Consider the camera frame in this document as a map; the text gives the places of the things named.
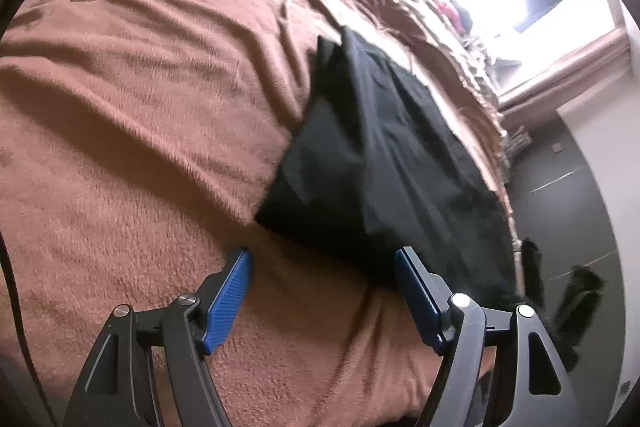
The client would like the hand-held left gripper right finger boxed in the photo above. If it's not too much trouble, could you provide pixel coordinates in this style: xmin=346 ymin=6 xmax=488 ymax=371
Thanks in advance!
xmin=394 ymin=247 xmax=583 ymax=427

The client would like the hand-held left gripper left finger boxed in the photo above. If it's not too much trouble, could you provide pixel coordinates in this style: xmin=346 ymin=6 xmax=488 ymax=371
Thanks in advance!
xmin=62 ymin=247 xmax=253 ymax=427

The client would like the black garment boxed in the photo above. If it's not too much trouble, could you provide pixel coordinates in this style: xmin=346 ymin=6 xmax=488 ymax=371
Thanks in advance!
xmin=254 ymin=27 xmax=526 ymax=308

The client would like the black furry object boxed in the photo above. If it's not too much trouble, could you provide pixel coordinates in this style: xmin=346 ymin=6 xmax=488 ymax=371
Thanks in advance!
xmin=519 ymin=238 xmax=607 ymax=370

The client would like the pink-brown fleece blanket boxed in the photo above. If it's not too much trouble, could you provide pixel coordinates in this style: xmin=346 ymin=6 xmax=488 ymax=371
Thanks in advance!
xmin=0 ymin=0 xmax=523 ymax=427

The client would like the red plush toy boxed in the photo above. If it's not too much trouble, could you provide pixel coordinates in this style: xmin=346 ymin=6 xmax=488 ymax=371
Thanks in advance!
xmin=420 ymin=0 xmax=473 ymax=32

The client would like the black cable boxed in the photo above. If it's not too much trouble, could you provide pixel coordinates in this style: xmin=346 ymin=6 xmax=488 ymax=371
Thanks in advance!
xmin=0 ymin=232 xmax=53 ymax=425

